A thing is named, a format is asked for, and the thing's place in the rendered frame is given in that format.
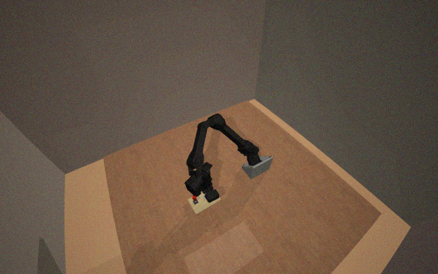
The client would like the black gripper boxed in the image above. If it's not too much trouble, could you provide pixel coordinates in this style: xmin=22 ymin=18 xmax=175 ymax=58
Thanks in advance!
xmin=202 ymin=177 xmax=220 ymax=203

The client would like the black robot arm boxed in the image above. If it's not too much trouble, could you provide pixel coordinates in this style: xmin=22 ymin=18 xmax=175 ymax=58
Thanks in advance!
xmin=184 ymin=113 xmax=262 ymax=197

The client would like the tan board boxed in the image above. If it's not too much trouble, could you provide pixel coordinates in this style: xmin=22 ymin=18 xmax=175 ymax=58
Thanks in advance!
xmin=188 ymin=192 xmax=221 ymax=214

